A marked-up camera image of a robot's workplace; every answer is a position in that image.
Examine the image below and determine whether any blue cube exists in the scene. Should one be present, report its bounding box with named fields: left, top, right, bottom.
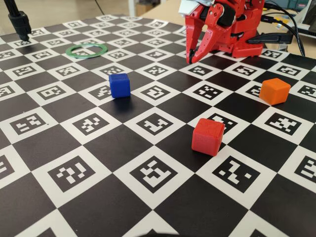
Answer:
left=108, top=73, right=131, bottom=99

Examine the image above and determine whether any white table leg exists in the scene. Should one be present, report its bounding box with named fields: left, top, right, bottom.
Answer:
left=128, top=0, right=138, bottom=17

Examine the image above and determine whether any green ring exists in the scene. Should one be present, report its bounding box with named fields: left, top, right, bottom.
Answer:
left=65, top=43, right=109, bottom=59

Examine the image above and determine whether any cardboard box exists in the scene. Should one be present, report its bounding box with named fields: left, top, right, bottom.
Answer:
left=136, top=4, right=152, bottom=16

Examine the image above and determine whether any orange cube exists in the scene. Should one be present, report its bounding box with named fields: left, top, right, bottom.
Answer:
left=259, top=78, right=291, bottom=106

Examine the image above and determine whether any black white marker board mat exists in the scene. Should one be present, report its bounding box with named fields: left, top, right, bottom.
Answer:
left=0, top=14, right=316, bottom=237

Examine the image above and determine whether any red cube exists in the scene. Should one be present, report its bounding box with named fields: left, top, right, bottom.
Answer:
left=191, top=118, right=226, bottom=157

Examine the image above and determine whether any black cable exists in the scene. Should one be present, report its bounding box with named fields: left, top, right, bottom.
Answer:
left=264, top=1, right=306, bottom=56

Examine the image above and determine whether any black usb plug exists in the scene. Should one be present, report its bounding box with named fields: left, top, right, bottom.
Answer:
left=261, top=14, right=281, bottom=24

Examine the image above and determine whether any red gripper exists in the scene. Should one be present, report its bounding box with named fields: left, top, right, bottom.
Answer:
left=185, top=1, right=238, bottom=65

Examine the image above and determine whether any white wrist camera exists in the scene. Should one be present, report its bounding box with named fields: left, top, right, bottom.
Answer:
left=179, top=0, right=214, bottom=17

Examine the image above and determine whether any grey white device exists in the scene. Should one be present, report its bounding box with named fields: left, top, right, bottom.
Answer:
left=295, top=0, right=316, bottom=38

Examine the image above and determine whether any red robot base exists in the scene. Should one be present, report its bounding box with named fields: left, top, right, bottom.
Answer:
left=209, top=29, right=264, bottom=59

